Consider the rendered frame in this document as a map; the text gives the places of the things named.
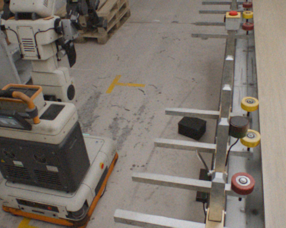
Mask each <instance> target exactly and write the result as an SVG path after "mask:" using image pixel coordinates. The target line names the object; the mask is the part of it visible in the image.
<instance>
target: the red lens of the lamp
mask: <svg viewBox="0 0 286 228"><path fill-rule="evenodd" d="M232 118H233V117H232ZM232 118H231V119H232ZM231 119H230V125H229V127H230V129H231V130H233V131H234V132H238V133H242V132H245V131H247V129H248V125H249V121H248V119H247V118H246V119H247V121H248V124H247V125H246V126H242V127H239V126H235V125H233V124H232V123H231Z"/></svg>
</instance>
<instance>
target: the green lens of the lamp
mask: <svg viewBox="0 0 286 228"><path fill-rule="evenodd" d="M247 132H248V130H247V131H245V132H243V133H236V132H234V131H232V130H231V129H230V127H229V134H230V135H231V137H233V138H236V139H242V138H244V137H245V136H246V135H247Z"/></svg>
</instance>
